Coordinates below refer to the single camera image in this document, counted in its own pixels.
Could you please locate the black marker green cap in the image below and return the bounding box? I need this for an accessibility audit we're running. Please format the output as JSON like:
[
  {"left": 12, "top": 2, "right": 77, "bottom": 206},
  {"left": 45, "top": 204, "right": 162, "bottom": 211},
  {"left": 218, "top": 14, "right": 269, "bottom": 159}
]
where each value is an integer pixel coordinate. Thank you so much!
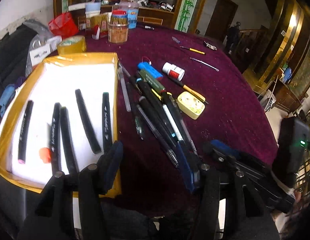
[{"left": 102, "top": 92, "right": 113, "bottom": 154}]

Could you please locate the black gel pen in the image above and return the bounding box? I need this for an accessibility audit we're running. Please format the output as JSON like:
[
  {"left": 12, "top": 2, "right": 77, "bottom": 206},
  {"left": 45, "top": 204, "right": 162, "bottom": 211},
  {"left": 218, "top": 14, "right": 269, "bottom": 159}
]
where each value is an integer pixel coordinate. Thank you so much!
[{"left": 126, "top": 82, "right": 145, "bottom": 140}]

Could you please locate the translucent grey pen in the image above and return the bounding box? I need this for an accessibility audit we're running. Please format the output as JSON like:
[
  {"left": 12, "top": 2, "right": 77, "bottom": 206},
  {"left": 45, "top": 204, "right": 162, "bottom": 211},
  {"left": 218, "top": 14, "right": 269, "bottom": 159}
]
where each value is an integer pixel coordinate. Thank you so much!
[{"left": 118, "top": 67, "right": 131, "bottom": 112}]

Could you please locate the white blue pen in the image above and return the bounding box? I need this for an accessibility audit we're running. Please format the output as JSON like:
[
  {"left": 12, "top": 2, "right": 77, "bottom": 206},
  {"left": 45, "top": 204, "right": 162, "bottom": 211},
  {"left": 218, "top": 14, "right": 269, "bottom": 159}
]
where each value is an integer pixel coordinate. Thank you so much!
[{"left": 162, "top": 104, "right": 184, "bottom": 141}]

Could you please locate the yellow black utility knife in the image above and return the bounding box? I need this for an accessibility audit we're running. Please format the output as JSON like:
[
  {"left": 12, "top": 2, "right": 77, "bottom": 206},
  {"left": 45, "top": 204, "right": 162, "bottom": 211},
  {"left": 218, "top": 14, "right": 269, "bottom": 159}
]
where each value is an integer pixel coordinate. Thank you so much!
[{"left": 168, "top": 76, "right": 208, "bottom": 104}]

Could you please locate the green cylindrical battery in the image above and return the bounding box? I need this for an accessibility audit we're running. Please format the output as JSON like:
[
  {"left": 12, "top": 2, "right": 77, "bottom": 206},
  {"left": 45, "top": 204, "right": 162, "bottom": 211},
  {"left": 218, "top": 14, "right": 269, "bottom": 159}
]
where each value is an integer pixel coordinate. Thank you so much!
[{"left": 139, "top": 69, "right": 166, "bottom": 94}]

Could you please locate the black marker pink cap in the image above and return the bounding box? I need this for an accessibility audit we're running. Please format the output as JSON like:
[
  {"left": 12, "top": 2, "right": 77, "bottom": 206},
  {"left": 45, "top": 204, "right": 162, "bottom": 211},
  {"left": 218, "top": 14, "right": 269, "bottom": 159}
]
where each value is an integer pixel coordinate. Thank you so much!
[{"left": 18, "top": 100, "right": 34, "bottom": 164}]

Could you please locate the blue battery pack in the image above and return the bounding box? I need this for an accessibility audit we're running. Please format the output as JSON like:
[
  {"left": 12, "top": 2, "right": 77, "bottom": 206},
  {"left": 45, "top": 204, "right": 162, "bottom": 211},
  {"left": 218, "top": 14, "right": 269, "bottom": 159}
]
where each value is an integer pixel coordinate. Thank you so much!
[{"left": 137, "top": 62, "right": 163, "bottom": 81}]

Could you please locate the person right hand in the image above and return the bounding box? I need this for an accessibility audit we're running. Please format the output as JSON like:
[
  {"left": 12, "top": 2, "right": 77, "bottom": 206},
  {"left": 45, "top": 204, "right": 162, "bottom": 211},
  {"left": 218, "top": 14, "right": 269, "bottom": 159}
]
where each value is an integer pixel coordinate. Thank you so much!
[{"left": 271, "top": 189, "right": 306, "bottom": 228}]

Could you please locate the yellow taped white tray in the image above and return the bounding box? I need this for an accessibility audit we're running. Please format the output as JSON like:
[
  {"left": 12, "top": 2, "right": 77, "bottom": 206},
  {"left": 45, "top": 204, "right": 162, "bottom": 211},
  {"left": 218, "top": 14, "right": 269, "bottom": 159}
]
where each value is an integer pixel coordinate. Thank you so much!
[{"left": 0, "top": 53, "right": 118, "bottom": 193}]

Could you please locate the maroon velvet tablecloth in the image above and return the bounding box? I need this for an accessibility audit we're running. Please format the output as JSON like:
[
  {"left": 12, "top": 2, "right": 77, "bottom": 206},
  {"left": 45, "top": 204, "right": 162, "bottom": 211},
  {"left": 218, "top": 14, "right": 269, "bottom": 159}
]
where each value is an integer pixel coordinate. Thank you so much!
[{"left": 52, "top": 23, "right": 278, "bottom": 215}]

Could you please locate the silver thin pen far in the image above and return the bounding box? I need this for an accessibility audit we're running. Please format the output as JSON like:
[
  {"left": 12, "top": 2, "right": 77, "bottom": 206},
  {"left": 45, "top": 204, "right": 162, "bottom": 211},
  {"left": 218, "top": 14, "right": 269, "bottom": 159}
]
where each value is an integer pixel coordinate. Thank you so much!
[{"left": 189, "top": 57, "right": 220, "bottom": 72}]

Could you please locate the yellow packing tape roll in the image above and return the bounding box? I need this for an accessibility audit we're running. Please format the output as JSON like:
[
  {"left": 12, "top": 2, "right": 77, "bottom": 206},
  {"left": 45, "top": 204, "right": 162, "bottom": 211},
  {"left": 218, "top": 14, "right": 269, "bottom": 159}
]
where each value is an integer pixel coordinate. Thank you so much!
[{"left": 57, "top": 35, "right": 87, "bottom": 55}]

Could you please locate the blue cloth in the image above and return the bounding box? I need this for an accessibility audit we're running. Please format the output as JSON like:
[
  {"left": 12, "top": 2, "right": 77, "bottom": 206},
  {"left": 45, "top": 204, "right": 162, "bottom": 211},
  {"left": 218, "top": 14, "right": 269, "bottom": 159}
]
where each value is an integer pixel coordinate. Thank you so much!
[{"left": 0, "top": 83, "right": 15, "bottom": 117}]

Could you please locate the yellow black pen far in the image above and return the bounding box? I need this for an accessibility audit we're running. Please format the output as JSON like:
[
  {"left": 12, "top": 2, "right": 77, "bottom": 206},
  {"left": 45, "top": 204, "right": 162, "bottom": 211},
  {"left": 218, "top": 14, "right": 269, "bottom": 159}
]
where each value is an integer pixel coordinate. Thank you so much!
[{"left": 179, "top": 46, "right": 206, "bottom": 55}]

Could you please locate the brown label glass jar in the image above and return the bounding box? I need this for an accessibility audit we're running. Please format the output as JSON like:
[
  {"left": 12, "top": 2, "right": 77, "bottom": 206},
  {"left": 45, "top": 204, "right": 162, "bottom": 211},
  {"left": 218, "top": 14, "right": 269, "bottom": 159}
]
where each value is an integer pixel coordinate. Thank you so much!
[{"left": 107, "top": 9, "right": 128, "bottom": 44}]

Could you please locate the red cigarette pack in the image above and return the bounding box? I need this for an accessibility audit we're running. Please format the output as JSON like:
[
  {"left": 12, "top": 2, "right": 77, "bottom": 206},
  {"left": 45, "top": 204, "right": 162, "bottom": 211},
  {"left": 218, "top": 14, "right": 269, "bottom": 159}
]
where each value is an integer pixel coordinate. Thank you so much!
[{"left": 85, "top": 13, "right": 108, "bottom": 40}]

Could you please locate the red plastic bag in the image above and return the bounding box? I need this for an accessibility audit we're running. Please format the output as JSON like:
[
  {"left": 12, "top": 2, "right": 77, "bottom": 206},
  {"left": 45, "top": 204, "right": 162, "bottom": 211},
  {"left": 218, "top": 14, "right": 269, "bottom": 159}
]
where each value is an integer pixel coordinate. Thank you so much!
[{"left": 48, "top": 12, "right": 79, "bottom": 40}]

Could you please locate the black sofa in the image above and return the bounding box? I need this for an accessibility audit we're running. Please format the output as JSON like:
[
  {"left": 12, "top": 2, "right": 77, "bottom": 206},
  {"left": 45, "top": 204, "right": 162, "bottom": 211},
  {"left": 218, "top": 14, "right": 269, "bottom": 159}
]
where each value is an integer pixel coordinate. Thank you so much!
[{"left": 0, "top": 23, "right": 39, "bottom": 91}]

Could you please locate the red lid plastic jar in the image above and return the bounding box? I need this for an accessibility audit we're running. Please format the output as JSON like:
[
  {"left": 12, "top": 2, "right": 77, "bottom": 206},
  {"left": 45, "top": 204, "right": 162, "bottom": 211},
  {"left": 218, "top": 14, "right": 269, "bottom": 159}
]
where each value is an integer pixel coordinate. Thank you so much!
[{"left": 120, "top": 0, "right": 139, "bottom": 29}]

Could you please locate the bamboo painted panel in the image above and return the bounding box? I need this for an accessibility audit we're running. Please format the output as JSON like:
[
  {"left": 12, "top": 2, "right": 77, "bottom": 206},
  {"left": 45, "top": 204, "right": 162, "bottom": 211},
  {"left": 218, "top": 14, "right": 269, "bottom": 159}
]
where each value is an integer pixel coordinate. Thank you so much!
[{"left": 175, "top": 0, "right": 197, "bottom": 33}]

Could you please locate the black phone on mount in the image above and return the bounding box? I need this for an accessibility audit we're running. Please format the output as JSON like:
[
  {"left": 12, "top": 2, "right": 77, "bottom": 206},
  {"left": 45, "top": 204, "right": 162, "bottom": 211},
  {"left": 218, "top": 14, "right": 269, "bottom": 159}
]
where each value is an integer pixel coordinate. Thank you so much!
[{"left": 271, "top": 116, "right": 310, "bottom": 188}]

